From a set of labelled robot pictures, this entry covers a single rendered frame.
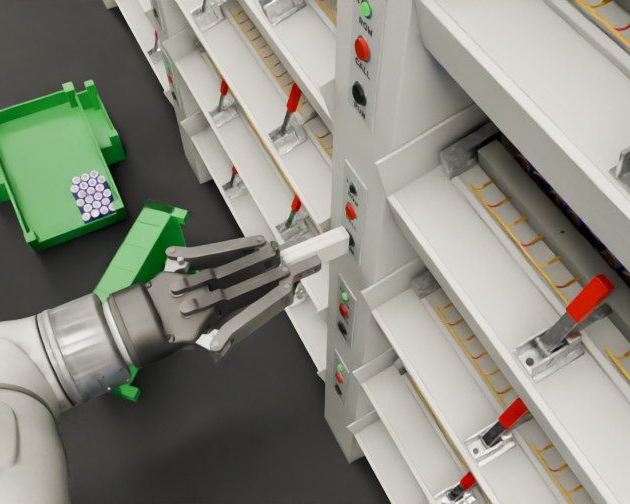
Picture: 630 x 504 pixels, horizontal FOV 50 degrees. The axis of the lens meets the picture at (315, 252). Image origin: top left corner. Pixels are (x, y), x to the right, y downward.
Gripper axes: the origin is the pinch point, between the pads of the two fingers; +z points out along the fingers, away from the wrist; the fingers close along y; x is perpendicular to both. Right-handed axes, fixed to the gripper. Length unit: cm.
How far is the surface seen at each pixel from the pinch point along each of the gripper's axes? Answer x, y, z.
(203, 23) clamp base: -6.0, -46.2, 5.5
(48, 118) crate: -50, -89, -20
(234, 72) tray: -7.0, -35.8, 5.8
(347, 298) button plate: -11.3, 0.6, 3.9
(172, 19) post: -18, -65, 6
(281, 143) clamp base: -5.4, -19.6, 5.3
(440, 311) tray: -4.9, 9.4, 9.6
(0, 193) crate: -58, -80, -36
